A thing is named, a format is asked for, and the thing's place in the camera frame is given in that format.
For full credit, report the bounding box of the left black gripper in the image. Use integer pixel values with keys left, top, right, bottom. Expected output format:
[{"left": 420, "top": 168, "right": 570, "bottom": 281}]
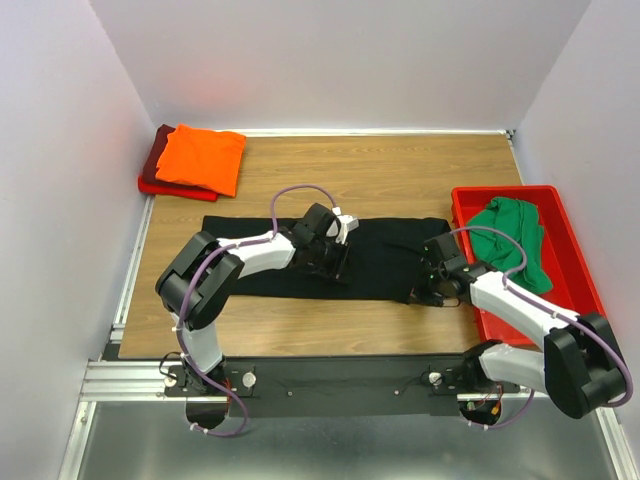
[{"left": 309, "top": 236, "right": 353, "bottom": 286}]

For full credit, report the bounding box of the black t shirt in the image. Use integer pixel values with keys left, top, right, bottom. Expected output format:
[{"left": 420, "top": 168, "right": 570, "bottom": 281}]
[{"left": 231, "top": 217, "right": 450, "bottom": 304}]

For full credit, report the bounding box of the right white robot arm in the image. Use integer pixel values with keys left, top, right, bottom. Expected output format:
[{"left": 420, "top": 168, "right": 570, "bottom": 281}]
[{"left": 411, "top": 233, "right": 634, "bottom": 419}]

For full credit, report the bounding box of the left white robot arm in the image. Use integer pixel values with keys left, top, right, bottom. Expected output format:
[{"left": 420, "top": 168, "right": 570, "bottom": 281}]
[{"left": 155, "top": 203, "right": 359, "bottom": 395}]

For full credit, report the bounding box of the green t shirt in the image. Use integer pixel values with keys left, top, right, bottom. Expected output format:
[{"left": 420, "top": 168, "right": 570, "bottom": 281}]
[{"left": 466, "top": 196, "right": 553, "bottom": 295}]

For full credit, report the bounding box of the red plastic bin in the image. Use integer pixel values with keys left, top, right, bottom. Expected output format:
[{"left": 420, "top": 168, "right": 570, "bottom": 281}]
[{"left": 452, "top": 185, "right": 605, "bottom": 315}]

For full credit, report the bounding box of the orange folded t shirt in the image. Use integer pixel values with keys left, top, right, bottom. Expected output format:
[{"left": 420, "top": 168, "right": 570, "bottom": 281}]
[{"left": 155, "top": 124, "right": 247, "bottom": 197}]

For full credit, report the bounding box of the red folded t shirt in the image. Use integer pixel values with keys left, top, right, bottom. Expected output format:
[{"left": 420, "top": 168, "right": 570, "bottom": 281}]
[{"left": 137, "top": 174, "right": 218, "bottom": 202}]

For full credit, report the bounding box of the maroon folded t shirt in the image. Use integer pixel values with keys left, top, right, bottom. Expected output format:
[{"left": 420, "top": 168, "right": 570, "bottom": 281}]
[{"left": 141, "top": 125, "right": 175, "bottom": 185}]

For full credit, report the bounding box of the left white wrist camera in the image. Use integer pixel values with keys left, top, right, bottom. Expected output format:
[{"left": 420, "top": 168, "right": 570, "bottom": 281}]
[{"left": 327, "top": 206, "right": 359, "bottom": 245}]

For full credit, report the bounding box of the aluminium frame rail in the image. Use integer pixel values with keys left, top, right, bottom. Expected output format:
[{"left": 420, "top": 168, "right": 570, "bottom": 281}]
[{"left": 79, "top": 355, "right": 615, "bottom": 401}]

